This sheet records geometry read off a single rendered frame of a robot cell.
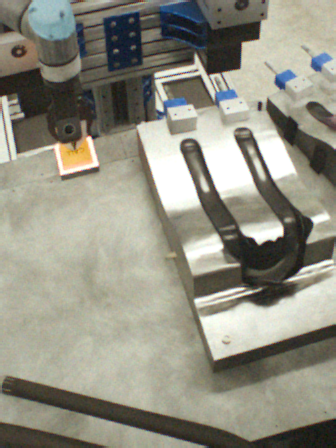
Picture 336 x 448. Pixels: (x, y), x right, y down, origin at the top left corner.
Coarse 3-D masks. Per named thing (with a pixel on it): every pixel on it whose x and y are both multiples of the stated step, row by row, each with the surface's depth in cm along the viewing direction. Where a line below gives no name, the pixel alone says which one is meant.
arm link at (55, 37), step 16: (48, 0) 116; (64, 0) 116; (32, 16) 114; (48, 16) 113; (64, 16) 114; (32, 32) 117; (48, 32) 115; (64, 32) 116; (48, 48) 118; (64, 48) 119; (48, 64) 121; (64, 64) 121
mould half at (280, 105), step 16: (320, 80) 151; (272, 96) 148; (288, 96) 148; (320, 96) 148; (272, 112) 149; (288, 112) 145; (304, 112) 145; (304, 128) 142; (320, 128) 141; (304, 144) 144; (320, 144) 138
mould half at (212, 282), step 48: (144, 144) 136; (192, 192) 130; (240, 192) 130; (288, 192) 128; (192, 240) 119; (192, 288) 118; (240, 288) 120; (288, 288) 121; (240, 336) 116; (288, 336) 115
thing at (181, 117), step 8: (168, 88) 144; (168, 96) 143; (168, 104) 140; (176, 104) 140; (184, 104) 140; (168, 112) 137; (176, 112) 136; (184, 112) 136; (192, 112) 136; (168, 120) 138; (176, 120) 135; (184, 120) 136; (192, 120) 136; (168, 128) 139; (176, 128) 137; (184, 128) 137; (192, 128) 138
